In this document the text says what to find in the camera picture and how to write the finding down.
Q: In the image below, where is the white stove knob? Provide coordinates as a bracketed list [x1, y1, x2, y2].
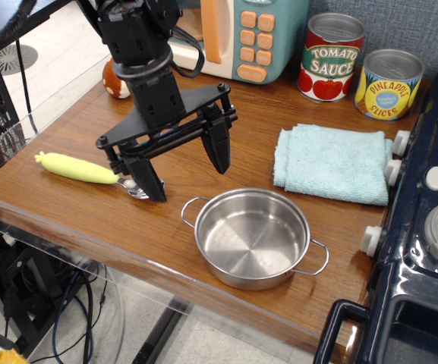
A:
[392, 130, 411, 157]
[384, 159, 402, 187]
[361, 226, 383, 257]

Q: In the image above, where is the brown plush mushroom toy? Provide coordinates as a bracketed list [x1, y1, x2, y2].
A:
[102, 58, 131, 99]

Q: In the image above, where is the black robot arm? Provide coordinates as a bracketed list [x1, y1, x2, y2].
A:
[79, 1, 237, 202]

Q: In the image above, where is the dark blue toy stove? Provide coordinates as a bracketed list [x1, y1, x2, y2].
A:
[314, 73, 438, 363]

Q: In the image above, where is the blue cable under table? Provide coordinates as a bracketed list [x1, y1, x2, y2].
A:
[52, 271, 94, 364]

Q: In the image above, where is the teal toy microwave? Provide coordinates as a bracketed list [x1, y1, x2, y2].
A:
[169, 0, 309, 84]

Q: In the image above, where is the pineapple slices can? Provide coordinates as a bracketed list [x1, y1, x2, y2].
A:
[354, 49, 425, 121]

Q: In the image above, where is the spoon with green handle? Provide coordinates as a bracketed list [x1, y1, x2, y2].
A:
[34, 152, 149, 199]

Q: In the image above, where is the light blue folded cloth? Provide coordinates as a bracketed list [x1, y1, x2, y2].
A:
[273, 124, 393, 206]

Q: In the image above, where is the white stove knob middle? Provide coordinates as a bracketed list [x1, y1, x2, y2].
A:
[384, 159, 402, 187]

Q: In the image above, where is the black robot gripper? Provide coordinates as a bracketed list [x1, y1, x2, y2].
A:
[96, 69, 237, 202]

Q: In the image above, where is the tomato sauce can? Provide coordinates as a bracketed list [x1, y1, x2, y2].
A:
[298, 12, 366, 102]

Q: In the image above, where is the white stove knob top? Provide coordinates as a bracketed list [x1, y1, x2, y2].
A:
[392, 130, 411, 157]

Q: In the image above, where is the white stove knob bottom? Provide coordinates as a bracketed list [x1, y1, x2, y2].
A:
[361, 226, 383, 257]

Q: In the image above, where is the black table leg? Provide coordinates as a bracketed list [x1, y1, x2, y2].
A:
[131, 308, 182, 364]

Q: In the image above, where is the stainless steel pot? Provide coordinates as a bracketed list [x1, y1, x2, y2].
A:
[181, 188, 314, 291]

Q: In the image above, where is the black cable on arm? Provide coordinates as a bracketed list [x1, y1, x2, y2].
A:
[168, 26, 206, 79]

